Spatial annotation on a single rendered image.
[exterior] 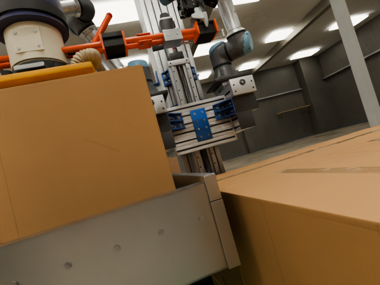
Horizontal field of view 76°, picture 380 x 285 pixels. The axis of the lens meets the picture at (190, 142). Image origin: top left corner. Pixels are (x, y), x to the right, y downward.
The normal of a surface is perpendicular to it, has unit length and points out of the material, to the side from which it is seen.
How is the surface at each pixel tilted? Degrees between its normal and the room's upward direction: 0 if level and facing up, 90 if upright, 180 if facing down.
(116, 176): 90
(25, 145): 90
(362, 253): 90
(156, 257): 90
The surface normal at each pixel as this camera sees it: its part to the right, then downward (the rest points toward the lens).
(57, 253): 0.24, -0.12
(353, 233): -0.93, 0.25
